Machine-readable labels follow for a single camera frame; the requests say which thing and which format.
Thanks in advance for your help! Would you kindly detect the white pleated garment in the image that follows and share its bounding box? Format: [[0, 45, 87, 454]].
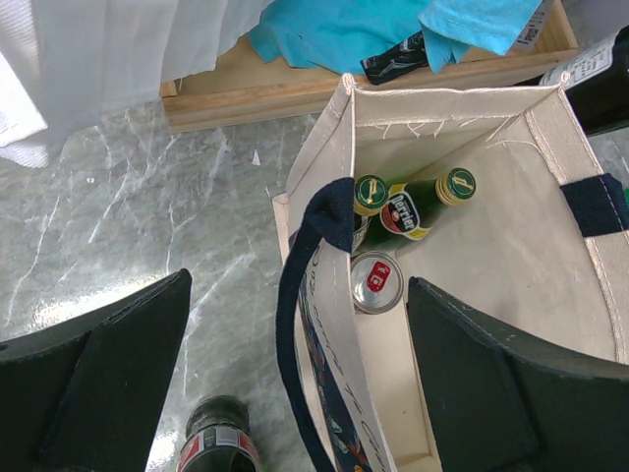
[[1, 1, 268, 168]]

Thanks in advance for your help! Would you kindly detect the teal shirt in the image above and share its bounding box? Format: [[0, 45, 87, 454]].
[[249, 0, 541, 74]]

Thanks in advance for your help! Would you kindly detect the cola glass bottle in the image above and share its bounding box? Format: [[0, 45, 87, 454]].
[[539, 28, 629, 136]]

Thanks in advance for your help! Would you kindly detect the front left cola bottle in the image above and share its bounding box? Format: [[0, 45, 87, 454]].
[[176, 395, 262, 472]]

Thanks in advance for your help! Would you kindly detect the wooden clothes rack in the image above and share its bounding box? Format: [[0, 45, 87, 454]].
[[160, 1, 579, 133]]

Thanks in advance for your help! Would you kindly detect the cream canvas tote bag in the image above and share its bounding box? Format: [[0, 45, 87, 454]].
[[273, 76, 628, 471]]

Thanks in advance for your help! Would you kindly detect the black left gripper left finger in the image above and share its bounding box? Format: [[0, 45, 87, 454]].
[[1, 269, 192, 471]]

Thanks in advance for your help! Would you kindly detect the silver beverage can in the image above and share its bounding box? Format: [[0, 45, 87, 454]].
[[350, 251, 404, 315]]

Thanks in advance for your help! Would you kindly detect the dark patterned garment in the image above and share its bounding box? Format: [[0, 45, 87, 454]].
[[361, 30, 429, 86]]

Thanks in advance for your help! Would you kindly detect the green bottle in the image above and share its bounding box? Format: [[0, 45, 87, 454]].
[[362, 167, 477, 251], [352, 174, 388, 253]]

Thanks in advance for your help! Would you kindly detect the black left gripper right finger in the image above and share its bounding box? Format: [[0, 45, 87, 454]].
[[407, 277, 628, 471]]

